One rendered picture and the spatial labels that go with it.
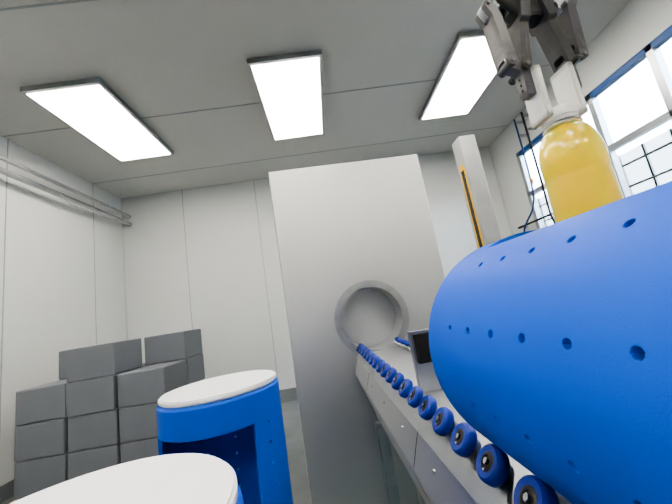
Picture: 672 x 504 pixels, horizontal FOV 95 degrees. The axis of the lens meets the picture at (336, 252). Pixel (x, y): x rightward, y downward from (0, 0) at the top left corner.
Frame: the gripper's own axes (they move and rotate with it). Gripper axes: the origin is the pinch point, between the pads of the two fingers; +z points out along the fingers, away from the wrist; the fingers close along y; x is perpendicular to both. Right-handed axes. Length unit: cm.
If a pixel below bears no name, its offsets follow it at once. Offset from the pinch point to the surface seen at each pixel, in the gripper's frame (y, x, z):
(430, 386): 7, -50, 46
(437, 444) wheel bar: 16, -23, 47
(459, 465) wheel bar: 16, -15, 47
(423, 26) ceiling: -93, -188, -198
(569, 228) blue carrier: 13.1, 11.1, 18.5
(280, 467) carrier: 47, -46, 56
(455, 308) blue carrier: 17.8, -1.7, 24.0
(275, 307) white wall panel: 93, -442, 13
